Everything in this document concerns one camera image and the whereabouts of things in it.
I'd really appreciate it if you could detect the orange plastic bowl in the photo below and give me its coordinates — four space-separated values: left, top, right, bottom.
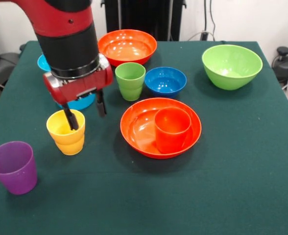
97 29 158 67
120 97 203 160

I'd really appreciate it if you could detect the green plastic cup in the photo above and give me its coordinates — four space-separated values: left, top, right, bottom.
115 62 146 102

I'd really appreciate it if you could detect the yellow plastic cup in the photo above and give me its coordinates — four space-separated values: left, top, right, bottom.
46 109 86 156

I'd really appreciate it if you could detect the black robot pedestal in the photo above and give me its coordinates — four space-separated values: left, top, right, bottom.
100 0 187 42

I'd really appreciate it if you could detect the light blue plastic bowl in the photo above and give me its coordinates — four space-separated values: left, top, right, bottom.
37 54 52 72

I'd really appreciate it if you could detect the orange plastic cup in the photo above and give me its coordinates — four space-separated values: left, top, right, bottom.
154 107 192 154

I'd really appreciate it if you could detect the purple plastic cup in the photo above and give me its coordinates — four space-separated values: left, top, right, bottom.
0 141 38 196

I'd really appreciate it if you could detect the black hanging wall cable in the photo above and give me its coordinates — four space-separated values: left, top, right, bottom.
204 0 217 34

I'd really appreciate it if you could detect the dark green tablecloth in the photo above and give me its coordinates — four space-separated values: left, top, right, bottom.
0 40 288 235

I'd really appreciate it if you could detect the grey pedestal foot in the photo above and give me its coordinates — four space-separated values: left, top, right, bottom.
271 46 288 83
0 52 21 84

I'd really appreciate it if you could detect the blue ribbed plastic bowl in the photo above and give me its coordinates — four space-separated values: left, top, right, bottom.
55 92 96 111

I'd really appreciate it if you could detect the dark blue plastic bowl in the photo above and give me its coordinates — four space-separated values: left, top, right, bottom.
144 67 188 99

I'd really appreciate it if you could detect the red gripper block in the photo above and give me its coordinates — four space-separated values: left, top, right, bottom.
42 54 114 131

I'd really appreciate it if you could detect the green plastic bowl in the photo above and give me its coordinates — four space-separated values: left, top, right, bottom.
202 44 264 91

